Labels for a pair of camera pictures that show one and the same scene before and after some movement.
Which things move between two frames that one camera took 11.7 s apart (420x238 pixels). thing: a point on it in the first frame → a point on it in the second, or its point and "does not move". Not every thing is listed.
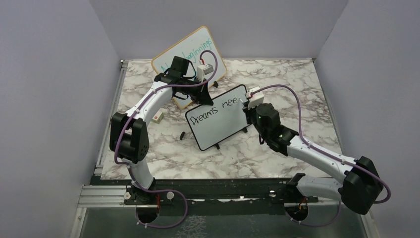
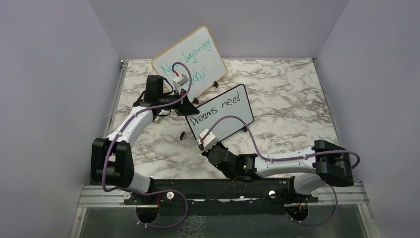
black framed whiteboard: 209,124 does not move
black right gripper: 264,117 → 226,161
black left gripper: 202,96 → 186,107
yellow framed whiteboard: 199,49 does not move
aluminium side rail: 98,168 does not move
